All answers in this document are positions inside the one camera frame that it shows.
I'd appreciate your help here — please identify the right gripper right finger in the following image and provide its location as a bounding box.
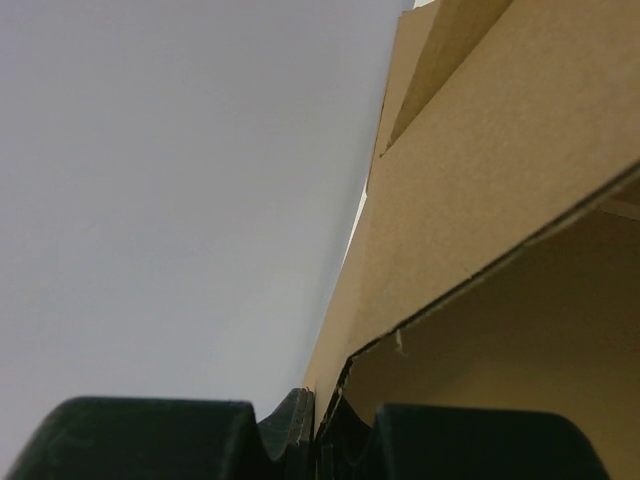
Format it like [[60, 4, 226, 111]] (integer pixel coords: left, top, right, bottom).
[[314, 392, 611, 479]]

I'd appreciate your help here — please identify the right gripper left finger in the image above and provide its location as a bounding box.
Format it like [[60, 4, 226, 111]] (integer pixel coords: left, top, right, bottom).
[[19, 388, 314, 479]]

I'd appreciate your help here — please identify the cardboard box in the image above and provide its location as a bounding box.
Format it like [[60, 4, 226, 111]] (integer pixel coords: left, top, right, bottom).
[[303, 0, 640, 441]]

